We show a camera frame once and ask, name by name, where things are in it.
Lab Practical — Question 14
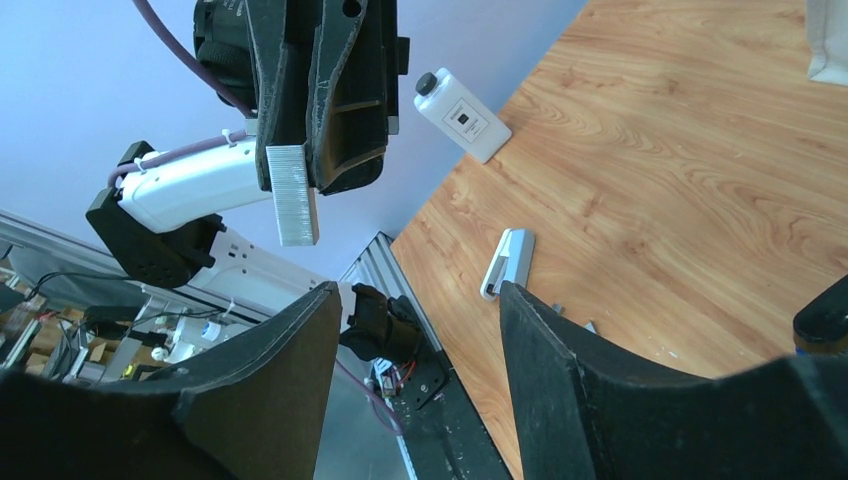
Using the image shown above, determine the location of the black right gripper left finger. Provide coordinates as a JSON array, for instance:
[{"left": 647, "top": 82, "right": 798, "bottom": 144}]
[{"left": 1, "top": 281, "right": 342, "bottom": 479}]

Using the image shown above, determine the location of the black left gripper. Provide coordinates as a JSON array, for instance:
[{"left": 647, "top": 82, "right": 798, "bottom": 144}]
[{"left": 193, "top": 0, "right": 401, "bottom": 196}]

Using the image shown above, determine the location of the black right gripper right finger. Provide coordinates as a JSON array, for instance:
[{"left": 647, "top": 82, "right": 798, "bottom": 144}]
[{"left": 500, "top": 282, "right": 847, "bottom": 479}]

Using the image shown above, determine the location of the light blue white stapler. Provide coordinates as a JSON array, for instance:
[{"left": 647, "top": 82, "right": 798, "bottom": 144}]
[{"left": 479, "top": 228, "right": 536, "bottom": 302}]

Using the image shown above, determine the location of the blue black stapler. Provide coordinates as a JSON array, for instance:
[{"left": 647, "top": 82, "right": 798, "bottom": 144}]
[{"left": 792, "top": 276, "right": 847, "bottom": 356}]

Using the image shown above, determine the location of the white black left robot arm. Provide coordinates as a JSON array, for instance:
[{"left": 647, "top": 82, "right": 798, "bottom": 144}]
[{"left": 86, "top": 1, "right": 410, "bottom": 310}]

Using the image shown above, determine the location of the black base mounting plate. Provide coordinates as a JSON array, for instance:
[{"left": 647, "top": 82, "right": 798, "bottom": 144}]
[{"left": 387, "top": 345, "right": 512, "bottom": 479}]

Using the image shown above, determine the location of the beige canvas tote bag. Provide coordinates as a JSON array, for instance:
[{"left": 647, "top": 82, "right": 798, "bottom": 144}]
[{"left": 805, "top": 0, "right": 847, "bottom": 87}]

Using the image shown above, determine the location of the aluminium frame rail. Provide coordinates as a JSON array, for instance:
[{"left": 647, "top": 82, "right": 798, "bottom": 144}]
[{"left": 1, "top": 211, "right": 426, "bottom": 479}]

